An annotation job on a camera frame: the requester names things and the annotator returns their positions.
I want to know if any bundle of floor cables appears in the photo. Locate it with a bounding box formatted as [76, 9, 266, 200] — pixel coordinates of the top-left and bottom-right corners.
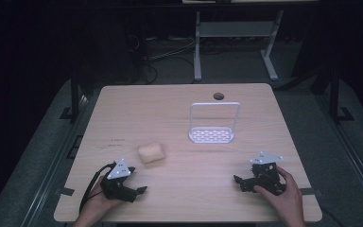
[129, 32, 197, 84]

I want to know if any person's left hand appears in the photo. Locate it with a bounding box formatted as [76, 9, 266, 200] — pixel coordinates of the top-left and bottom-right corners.
[74, 176, 124, 227]

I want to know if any grey tape strip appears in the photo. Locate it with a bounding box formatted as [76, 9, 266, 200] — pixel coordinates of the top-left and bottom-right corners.
[55, 186, 76, 197]
[300, 187, 323, 197]

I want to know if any beige sponge block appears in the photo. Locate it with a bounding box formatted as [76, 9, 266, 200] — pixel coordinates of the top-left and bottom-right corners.
[137, 141, 166, 165]

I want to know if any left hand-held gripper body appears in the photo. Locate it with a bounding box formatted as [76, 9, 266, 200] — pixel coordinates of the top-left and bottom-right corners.
[99, 158, 138, 203]

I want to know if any black metal stand post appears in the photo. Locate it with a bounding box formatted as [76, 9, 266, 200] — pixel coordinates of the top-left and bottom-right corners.
[327, 64, 354, 125]
[60, 60, 83, 123]

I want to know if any white metal desk frame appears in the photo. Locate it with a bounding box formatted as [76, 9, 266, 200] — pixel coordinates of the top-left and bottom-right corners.
[193, 9, 285, 82]

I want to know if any person's right hand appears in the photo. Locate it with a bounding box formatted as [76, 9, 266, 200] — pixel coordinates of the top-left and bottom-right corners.
[253, 166, 307, 227]

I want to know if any aluminium floor rail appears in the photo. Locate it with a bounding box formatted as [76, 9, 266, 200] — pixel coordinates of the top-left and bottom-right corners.
[315, 94, 363, 218]
[20, 94, 91, 227]

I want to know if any white perforated rack with handle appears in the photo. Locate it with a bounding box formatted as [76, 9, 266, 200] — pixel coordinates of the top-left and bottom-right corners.
[187, 101, 241, 145]

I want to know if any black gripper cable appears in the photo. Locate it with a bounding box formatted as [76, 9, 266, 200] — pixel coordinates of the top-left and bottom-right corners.
[78, 161, 118, 214]

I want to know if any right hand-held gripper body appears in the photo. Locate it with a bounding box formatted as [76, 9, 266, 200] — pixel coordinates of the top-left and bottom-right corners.
[249, 151, 287, 196]

